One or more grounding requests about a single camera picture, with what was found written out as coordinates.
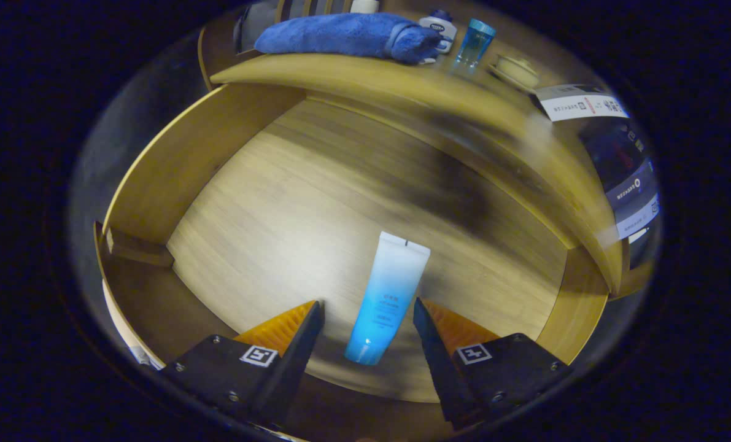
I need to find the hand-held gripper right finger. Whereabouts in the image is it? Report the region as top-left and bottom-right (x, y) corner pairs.
(412, 297), (573, 430)

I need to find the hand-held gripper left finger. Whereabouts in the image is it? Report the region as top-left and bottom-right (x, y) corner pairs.
(160, 300), (326, 430)

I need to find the blue and white tube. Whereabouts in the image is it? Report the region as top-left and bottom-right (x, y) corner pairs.
(344, 231), (431, 366)

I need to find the wooden drawer with black knob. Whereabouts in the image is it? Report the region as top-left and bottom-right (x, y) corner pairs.
(93, 83), (611, 440)

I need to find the pale lilac book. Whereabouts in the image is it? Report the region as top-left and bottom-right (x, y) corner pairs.
(614, 193), (660, 241)

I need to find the dark blue book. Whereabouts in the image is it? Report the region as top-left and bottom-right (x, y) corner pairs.
(577, 117), (656, 209)

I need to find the white book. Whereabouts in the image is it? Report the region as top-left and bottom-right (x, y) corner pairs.
(534, 83), (630, 122)

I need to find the beige lidded teacup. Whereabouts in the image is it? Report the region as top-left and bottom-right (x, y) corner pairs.
(487, 54), (541, 94)

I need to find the clear blue bottle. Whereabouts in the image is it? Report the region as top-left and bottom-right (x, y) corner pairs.
(454, 18), (497, 69)

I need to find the blue folded towel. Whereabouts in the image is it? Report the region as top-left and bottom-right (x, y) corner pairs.
(254, 12), (444, 65)

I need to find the white bottle with blue cap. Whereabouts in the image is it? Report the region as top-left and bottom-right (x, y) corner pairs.
(418, 9), (458, 55)

